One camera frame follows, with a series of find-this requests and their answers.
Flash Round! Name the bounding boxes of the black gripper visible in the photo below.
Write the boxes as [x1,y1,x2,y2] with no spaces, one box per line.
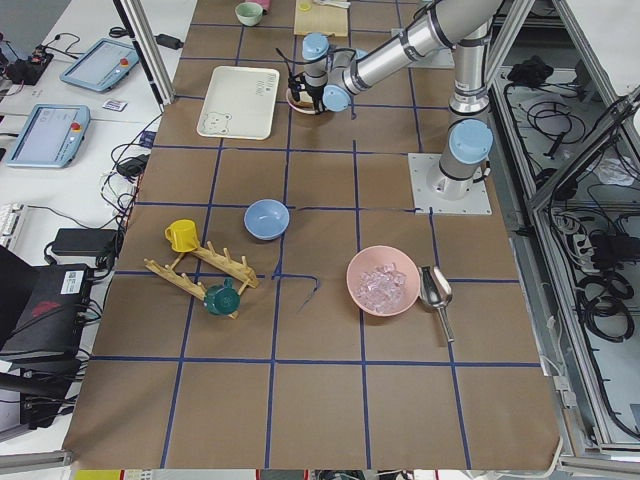
[288,72,325,111]

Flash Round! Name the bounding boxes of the cream round plate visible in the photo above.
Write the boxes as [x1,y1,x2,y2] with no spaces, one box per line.
[285,88,319,115]

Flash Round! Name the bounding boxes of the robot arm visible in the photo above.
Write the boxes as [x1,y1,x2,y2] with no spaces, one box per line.
[287,0,501,201]

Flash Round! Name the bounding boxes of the cream bear tray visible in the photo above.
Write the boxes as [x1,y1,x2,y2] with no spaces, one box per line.
[196,66,280,140]

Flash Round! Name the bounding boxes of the wooden cutting board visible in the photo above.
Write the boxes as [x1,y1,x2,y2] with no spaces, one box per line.
[294,0,349,37]

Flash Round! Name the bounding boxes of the green bowl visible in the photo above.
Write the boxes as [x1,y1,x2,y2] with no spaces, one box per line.
[235,2,263,27]

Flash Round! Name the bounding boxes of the pink cloth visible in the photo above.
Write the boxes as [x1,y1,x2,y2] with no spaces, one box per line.
[256,0,271,13]

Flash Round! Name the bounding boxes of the white plastic spoon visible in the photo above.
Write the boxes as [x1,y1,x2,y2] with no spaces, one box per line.
[313,0,351,9]

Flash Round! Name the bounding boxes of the blue bowl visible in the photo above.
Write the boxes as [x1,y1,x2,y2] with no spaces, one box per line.
[244,199,290,241]

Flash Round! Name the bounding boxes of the black power adapter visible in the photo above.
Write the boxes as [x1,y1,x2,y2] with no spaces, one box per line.
[155,34,184,50]

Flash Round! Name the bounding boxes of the yellow mug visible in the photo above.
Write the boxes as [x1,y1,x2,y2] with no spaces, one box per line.
[164,219,200,253]

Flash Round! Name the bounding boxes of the teach pendant far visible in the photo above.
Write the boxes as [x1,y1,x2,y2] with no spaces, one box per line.
[60,38,139,92]

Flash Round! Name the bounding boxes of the teach pendant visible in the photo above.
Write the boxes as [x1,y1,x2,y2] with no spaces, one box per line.
[60,38,139,92]
[6,104,91,169]

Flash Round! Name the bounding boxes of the wooden cup rack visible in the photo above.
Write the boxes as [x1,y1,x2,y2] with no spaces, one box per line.
[143,240,261,320]

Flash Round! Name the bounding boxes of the pink bowl with ice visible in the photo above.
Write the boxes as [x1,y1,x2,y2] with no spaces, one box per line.
[346,245,420,316]

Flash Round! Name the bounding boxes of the dark green mug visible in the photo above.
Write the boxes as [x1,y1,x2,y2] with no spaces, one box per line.
[203,277,240,315]

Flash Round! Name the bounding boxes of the metal scoop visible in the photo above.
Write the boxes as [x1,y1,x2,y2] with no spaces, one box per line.
[418,266,454,343]

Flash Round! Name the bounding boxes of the teach pendant near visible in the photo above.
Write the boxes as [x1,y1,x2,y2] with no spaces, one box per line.
[6,104,91,169]

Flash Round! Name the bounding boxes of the black laptop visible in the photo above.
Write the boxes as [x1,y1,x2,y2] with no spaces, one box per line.
[1,247,93,364]

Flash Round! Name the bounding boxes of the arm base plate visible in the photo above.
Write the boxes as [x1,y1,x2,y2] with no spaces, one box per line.
[408,153,492,215]
[392,23,454,69]

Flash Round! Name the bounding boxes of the aluminium frame post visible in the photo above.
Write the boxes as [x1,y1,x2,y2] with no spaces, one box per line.
[113,0,175,107]

